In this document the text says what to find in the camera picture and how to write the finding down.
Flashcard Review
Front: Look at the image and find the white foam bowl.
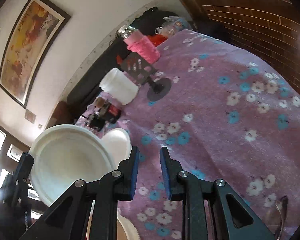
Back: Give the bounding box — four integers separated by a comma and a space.
101, 128, 132, 168
29, 125, 115, 206

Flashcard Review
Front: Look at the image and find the white plastic jar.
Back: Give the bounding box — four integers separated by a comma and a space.
99, 68, 139, 105

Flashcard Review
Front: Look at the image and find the purple floral tablecloth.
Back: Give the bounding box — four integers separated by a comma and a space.
115, 30, 300, 239

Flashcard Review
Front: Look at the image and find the black device left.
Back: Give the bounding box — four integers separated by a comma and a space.
81, 113, 106, 132

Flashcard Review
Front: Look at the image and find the brown armchair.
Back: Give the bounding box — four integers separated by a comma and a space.
45, 101, 74, 129

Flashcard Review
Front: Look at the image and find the brown wooden cabinet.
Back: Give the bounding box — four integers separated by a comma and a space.
179, 0, 300, 93

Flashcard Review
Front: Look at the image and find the cream ribbed plastic bowl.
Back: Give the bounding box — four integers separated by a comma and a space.
117, 215, 140, 240

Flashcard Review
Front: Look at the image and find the red plastic bag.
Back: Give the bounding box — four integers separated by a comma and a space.
147, 34, 167, 47

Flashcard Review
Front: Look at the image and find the pink sleeved bottle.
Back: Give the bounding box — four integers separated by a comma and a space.
117, 24, 160, 64

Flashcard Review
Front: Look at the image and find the black phone stand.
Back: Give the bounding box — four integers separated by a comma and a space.
120, 52, 172, 102

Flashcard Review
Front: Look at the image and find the black sofa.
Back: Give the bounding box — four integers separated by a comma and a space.
66, 7, 176, 115

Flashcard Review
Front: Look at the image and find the framed wall painting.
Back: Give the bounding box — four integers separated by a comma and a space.
0, 0, 71, 108

